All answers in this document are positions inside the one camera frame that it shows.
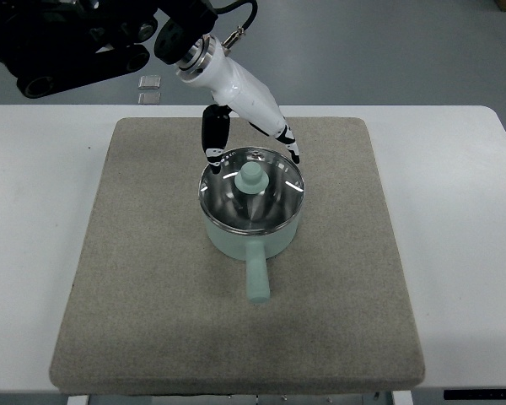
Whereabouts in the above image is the upper metal floor plate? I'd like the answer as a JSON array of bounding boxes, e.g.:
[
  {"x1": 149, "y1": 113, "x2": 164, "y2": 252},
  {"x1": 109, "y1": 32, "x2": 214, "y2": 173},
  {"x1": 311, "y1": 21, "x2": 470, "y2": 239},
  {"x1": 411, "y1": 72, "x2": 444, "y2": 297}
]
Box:
[{"x1": 138, "y1": 75, "x2": 161, "y2": 89}]

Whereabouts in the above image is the lower metal floor plate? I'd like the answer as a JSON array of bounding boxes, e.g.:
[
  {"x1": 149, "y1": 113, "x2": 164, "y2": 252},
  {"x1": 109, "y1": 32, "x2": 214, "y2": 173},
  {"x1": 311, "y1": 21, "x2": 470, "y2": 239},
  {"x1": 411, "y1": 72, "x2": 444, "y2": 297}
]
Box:
[{"x1": 138, "y1": 92, "x2": 161, "y2": 105}]

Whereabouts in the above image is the black table control panel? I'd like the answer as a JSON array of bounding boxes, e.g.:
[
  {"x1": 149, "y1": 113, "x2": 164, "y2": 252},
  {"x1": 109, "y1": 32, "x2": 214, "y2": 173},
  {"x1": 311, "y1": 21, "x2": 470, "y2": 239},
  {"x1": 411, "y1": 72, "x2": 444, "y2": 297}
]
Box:
[{"x1": 443, "y1": 389, "x2": 506, "y2": 401}]

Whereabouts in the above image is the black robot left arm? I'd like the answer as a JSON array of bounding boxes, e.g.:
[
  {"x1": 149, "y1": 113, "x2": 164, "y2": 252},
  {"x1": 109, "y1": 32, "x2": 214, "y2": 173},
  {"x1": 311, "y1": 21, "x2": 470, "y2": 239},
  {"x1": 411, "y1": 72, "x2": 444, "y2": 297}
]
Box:
[{"x1": 0, "y1": 1, "x2": 218, "y2": 99}]

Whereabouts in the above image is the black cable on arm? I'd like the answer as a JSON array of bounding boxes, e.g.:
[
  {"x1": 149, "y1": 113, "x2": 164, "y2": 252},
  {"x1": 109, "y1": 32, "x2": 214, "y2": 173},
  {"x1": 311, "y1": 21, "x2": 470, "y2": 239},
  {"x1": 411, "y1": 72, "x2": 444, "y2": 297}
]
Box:
[{"x1": 213, "y1": 0, "x2": 259, "y2": 47}]

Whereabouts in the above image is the grey felt mat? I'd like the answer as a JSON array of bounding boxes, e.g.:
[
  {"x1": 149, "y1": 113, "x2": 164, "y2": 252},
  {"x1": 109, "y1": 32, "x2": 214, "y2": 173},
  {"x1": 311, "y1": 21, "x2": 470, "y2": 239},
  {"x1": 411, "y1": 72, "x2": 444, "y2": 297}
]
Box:
[{"x1": 49, "y1": 117, "x2": 425, "y2": 395}]

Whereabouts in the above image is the mint green saucepan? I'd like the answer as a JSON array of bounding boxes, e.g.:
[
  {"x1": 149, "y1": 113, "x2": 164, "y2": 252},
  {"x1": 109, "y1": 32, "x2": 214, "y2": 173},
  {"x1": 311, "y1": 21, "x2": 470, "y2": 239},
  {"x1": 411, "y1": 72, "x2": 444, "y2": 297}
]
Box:
[{"x1": 202, "y1": 208, "x2": 302, "y2": 304}]

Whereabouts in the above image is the glass lid with green knob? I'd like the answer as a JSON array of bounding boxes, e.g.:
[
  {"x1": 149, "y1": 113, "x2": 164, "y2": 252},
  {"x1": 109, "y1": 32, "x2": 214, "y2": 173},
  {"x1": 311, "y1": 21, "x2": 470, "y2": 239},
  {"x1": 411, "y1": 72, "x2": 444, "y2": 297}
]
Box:
[{"x1": 198, "y1": 147, "x2": 305, "y2": 235}]

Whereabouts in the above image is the metal floor plate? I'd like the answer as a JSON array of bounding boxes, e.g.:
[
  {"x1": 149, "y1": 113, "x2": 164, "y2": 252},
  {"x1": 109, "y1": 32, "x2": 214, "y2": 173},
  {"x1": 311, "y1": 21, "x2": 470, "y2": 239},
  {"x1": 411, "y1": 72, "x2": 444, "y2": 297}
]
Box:
[
  {"x1": 138, "y1": 92, "x2": 161, "y2": 105},
  {"x1": 138, "y1": 75, "x2": 161, "y2": 89}
]

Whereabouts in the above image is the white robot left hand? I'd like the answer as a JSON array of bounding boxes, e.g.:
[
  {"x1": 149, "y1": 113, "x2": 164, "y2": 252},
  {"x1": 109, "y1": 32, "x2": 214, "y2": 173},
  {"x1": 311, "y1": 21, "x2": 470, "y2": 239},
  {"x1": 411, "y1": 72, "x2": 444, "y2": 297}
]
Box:
[{"x1": 176, "y1": 35, "x2": 300, "y2": 174}]

